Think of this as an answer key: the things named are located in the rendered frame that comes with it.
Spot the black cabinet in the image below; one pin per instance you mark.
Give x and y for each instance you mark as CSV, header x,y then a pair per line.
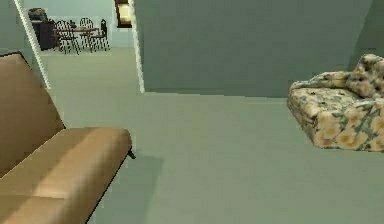
x,y
45,35

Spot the tan sofa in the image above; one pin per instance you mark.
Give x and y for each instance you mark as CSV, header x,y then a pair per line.
x,y
50,160

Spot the dark framed wall picture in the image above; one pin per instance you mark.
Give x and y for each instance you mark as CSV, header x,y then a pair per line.
x,y
123,13

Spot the round brown dining table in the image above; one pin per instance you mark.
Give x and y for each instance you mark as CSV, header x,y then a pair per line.
x,y
77,30

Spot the floral patterned sofa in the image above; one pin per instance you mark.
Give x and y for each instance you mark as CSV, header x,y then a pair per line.
x,y
343,113

